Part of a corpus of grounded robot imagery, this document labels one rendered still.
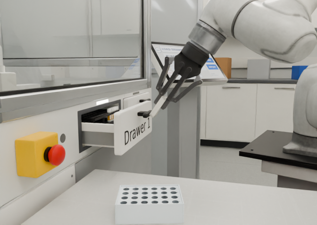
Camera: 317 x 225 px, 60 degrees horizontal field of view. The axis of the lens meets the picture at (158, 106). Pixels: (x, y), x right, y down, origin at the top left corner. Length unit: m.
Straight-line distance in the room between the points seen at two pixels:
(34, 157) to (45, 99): 0.14
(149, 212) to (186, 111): 1.28
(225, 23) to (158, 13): 1.76
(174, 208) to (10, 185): 0.30
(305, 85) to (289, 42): 0.32
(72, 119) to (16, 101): 0.19
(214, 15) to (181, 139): 1.15
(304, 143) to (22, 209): 0.78
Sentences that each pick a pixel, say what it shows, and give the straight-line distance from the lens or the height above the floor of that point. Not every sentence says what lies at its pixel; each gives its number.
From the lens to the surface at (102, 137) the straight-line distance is 0.74.
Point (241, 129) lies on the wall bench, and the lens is 3.68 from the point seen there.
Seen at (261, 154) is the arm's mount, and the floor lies 0.78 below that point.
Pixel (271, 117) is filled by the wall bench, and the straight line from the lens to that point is 3.68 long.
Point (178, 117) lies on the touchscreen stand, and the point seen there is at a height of 0.73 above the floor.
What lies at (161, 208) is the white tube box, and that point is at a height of 0.79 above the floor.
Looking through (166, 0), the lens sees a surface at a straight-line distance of 2.46.
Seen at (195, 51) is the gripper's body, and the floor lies 1.08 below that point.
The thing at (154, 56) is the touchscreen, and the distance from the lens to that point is 1.60.
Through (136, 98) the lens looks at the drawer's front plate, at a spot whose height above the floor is 0.92.
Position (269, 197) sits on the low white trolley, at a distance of 0.67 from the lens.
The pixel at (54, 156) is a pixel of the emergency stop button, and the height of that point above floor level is 0.88.
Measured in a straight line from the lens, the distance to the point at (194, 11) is 2.39.
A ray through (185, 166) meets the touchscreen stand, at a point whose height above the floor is 0.41.
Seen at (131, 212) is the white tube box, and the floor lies 0.78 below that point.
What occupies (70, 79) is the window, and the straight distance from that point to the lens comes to 0.74.
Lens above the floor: 1.04
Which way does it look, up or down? 8 degrees down
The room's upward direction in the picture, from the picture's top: straight up
